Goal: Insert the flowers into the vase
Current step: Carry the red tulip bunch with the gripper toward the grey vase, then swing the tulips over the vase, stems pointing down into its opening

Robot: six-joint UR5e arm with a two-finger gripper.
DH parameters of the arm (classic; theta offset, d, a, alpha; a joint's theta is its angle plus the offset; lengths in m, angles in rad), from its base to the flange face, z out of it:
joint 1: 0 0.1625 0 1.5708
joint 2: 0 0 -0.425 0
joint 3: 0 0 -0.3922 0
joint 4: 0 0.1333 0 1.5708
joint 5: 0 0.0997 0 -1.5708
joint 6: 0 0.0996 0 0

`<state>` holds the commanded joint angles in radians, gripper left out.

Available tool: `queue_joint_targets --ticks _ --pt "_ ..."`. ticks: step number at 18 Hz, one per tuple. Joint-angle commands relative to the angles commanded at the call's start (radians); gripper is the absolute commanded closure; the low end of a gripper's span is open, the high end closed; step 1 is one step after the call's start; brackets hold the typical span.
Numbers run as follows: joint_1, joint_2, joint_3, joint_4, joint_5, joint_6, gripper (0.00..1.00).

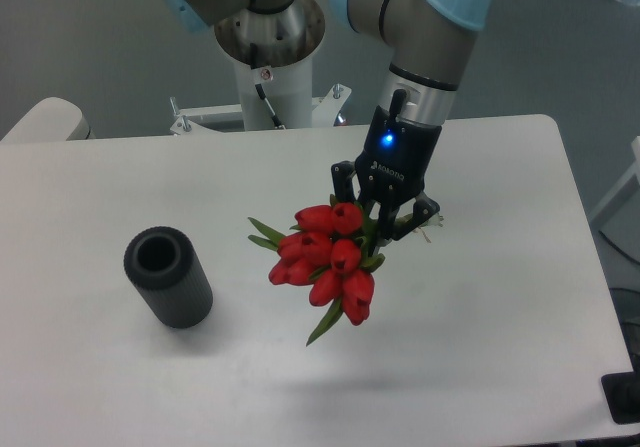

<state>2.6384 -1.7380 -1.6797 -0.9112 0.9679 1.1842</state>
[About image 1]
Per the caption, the white furniture leg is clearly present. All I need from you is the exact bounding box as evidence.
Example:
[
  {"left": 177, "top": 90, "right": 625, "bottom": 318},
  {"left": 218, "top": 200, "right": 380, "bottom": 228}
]
[{"left": 587, "top": 137, "right": 639, "bottom": 228}]

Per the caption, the white chair armrest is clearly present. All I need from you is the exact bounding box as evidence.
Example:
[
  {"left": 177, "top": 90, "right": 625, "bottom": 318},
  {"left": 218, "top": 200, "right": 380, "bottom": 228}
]
[{"left": 1, "top": 97, "right": 96, "bottom": 145}]

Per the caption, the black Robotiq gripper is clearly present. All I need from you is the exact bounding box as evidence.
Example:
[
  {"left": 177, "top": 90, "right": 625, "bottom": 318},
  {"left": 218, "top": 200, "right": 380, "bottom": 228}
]
[{"left": 331, "top": 89, "right": 442, "bottom": 247}]

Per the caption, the red tulip bouquet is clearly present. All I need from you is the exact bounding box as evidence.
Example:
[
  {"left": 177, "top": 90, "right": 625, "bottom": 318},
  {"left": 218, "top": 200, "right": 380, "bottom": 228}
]
[{"left": 247, "top": 193, "right": 446, "bottom": 347}]

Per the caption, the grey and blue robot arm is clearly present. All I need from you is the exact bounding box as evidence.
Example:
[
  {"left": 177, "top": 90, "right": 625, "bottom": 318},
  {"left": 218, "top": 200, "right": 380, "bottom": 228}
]
[{"left": 165, "top": 0, "right": 492, "bottom": 250}]

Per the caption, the dark grey ribbed vase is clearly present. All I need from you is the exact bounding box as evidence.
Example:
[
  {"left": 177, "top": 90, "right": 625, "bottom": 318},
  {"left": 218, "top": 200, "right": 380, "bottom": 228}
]
[{"left": 123, "top": 226, "right": 214, "bottom": 329}]

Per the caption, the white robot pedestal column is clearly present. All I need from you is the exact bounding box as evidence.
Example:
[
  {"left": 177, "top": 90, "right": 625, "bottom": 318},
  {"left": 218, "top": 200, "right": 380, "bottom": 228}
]
[{"left": 232, "top": 54, "right": 313, "bottom": 131}]

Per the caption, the black device at table edge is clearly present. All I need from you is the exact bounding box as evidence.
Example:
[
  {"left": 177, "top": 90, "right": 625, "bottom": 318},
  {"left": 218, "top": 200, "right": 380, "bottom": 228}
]
[{"left": 601, "top": 372, "right": 639, "bottom": 425}]

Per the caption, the white metal base frame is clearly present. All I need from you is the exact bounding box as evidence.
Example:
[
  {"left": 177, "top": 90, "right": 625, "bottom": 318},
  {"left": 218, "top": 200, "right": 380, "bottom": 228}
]
[{"left": 169, "top": 83, "right": 352, "bottom": 136}]

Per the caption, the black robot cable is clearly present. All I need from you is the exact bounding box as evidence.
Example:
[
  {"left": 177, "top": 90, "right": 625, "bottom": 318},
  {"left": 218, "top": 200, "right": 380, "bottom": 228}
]
[{"left": 253, "top": 81, "right": 287, "bottom": 131}]

